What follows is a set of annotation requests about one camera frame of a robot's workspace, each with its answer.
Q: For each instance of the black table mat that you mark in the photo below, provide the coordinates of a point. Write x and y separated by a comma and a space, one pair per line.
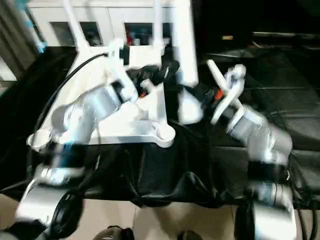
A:
175, 170

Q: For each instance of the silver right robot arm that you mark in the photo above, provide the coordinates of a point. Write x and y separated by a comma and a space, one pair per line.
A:
260, 135

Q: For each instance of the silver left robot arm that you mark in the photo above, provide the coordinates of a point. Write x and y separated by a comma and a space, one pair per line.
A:
85, 115

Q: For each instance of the black robot foot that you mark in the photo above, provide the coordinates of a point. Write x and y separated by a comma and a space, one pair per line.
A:
189, 235
114, 234

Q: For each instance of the black left robot foot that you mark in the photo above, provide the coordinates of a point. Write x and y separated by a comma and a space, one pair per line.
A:
114, 234

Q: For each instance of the black cabinet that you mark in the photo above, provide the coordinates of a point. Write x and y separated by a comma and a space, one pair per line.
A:
260, 22

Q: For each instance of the white display cabinet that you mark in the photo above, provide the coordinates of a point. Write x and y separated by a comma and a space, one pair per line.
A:
110, 15

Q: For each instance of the white plastic table leg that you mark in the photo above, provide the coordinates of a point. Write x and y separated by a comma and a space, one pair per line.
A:
74, 25
185, 50
214, 72
158, 25

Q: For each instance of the black right robot foot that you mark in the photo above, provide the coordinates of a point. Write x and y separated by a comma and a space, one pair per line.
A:
189, 235

